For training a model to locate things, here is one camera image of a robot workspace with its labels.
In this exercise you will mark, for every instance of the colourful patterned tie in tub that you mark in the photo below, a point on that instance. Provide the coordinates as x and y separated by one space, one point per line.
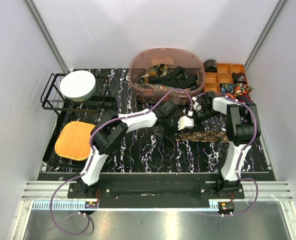
162 77

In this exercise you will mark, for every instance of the brown floral patterned tie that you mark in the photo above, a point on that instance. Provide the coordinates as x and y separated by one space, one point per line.
208 136

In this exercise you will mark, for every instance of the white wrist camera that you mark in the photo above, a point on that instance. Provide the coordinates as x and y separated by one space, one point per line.
197 103
186 121

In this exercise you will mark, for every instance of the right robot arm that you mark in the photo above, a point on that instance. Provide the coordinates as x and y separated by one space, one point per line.
242 129

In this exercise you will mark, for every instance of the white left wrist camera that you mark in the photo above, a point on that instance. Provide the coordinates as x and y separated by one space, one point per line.
186 121

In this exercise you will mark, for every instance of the dark maroon rolled tie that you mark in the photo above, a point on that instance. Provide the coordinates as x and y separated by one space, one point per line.
239 77

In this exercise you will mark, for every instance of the brown translucent plastic tub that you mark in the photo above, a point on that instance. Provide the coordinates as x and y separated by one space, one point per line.
172 57

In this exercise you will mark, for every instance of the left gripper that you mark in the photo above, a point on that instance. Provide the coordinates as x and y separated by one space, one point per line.
176 127

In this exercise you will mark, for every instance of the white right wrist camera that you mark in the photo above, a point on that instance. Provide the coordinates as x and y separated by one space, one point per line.
197 103

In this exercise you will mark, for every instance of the orange wooden divided tray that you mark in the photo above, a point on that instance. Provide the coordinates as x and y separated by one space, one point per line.
223 75

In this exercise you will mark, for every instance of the dark grey rolled tie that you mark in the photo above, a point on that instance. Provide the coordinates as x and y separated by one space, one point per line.
211 66

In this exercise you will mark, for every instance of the red floral rolled tie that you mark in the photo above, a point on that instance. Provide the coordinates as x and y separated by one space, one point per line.
242 88

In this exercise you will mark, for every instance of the black tie in tub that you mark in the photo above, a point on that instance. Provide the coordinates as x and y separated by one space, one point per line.
190 83

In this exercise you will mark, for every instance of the orange striped rolled tie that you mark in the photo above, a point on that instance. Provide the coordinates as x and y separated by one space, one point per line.
230 95

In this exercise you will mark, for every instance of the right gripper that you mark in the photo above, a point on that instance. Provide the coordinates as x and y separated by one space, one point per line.
196 121

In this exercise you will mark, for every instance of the black wire dish rack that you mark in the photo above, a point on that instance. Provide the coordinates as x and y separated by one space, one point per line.
100 100

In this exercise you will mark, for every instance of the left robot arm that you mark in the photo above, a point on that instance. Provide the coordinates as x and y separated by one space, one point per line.
109 132

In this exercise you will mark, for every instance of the white round container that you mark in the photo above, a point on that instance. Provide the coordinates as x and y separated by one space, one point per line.
78 86

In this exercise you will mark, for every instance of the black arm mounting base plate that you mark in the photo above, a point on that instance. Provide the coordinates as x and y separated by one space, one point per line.
200 185

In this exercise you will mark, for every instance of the orange woven bamboo tray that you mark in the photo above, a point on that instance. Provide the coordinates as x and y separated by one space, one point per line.
73 141

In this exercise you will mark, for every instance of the blue patterned rolled tie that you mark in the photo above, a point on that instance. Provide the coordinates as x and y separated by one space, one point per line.
227 88

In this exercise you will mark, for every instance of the maroon striped rolled tie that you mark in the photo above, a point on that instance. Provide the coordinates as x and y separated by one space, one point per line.
244 98

